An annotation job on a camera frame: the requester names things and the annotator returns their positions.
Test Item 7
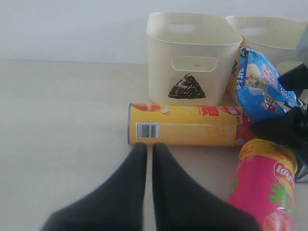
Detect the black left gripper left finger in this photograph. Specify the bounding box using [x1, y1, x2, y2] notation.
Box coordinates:
[42, 143, 147, 231]

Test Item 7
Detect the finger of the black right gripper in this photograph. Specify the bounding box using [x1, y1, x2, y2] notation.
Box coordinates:
[278, 64, 308, 94]
[251, 107, 308, 150]

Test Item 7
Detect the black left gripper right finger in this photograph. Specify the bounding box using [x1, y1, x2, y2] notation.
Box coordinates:
[152, 143, 261, 231]

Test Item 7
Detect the blue instant noodle packet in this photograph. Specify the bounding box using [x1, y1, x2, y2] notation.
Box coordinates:
[236, 46, 307, 122]

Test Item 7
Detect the pink Lay's chips can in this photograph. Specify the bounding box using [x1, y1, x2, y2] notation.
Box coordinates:
[228, 139, 297, 231]

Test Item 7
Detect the yellow Lay's chips can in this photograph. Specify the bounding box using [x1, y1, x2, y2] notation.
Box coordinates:
[128, 103, 255, 147]

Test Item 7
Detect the blue white milk carton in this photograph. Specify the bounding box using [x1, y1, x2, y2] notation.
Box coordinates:
[292, 149, 308, 183]

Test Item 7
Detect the cream bin square mark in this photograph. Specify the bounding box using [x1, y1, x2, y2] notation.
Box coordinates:
[225, 15, 308, 106]

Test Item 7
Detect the cream bin triangle mark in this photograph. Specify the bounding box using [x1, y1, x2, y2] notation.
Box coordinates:
[146, 12, 243, 105]

